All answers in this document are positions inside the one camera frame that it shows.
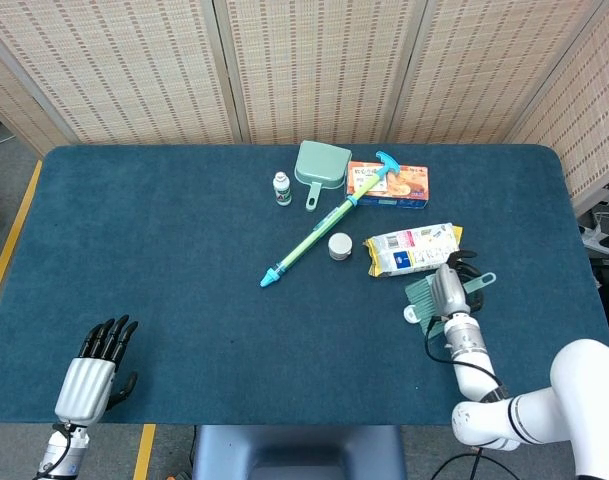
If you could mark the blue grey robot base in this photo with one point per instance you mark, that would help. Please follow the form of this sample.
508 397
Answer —
299 450

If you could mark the white yellow snack pack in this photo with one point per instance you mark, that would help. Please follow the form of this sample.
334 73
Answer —
409 250

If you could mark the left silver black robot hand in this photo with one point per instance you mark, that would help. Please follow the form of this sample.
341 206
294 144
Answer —
84 390

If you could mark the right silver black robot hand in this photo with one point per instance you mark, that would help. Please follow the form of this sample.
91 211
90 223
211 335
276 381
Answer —
449 292

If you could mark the small white round jar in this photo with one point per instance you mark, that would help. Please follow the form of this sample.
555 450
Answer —
340 245

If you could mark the white power strip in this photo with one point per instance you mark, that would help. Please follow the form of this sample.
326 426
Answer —
596 242

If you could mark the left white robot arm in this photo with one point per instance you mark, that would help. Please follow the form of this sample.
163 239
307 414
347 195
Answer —
59 452

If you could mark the white bottle green label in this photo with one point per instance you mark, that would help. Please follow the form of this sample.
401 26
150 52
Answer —
282 190

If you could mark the small green hand broom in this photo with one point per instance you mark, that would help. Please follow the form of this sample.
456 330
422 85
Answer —
419 300

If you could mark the green blue water squirter toy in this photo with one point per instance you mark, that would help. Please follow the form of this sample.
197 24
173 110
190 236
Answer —
309 240

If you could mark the blue felt table cover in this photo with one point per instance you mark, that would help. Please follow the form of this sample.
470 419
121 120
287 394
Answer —
209 325

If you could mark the yellow floor tape stripe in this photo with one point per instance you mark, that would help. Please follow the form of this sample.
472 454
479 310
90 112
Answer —
14 235
145 450

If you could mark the small green dustpan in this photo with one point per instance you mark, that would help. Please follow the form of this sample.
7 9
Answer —
321 165

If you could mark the woven bamboo folding screen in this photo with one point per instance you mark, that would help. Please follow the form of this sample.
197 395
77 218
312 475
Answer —
134 75

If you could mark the orange blue cookie box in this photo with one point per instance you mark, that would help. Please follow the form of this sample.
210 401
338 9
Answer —
409 185

